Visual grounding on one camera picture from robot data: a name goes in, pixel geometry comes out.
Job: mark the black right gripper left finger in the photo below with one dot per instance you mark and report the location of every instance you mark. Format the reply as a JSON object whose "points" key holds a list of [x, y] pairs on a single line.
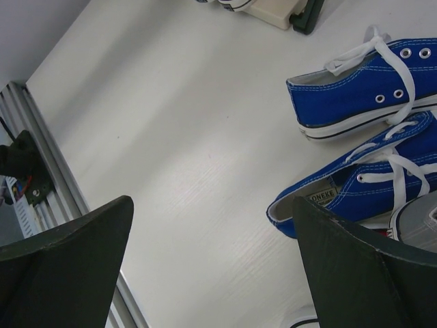
{"points": [[66, 276]]}

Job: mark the grey slotted cable duct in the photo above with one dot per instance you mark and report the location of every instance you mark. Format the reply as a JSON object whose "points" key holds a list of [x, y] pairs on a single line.
{"points": [[26, 218]]}

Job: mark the orange sneaker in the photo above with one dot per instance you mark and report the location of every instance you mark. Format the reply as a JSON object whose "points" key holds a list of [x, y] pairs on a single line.
{"points": [[235, 5]]}

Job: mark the beige black shoe shelf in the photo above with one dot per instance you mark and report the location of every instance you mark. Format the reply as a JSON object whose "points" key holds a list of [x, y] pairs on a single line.
{"points": [[300, 15]]}

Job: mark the grey sneaker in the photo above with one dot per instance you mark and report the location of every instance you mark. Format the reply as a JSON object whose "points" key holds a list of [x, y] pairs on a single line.
{"points": [[414, 224]]}

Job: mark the blue sneaker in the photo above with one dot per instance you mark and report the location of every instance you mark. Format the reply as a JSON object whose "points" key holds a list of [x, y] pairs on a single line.
{"points": [[381, 80], [374, 179]]}

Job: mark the aluminium mounting rail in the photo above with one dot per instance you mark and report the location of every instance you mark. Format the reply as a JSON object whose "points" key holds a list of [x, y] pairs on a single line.
{"points": [[63, 204]]}

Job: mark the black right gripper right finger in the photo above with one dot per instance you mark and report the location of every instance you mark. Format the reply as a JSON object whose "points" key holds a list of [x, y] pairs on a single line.
{"points": [[360, 278]]}

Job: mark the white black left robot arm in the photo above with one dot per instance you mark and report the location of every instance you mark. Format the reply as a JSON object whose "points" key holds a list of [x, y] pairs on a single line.
{"points": [[22, 160]]}

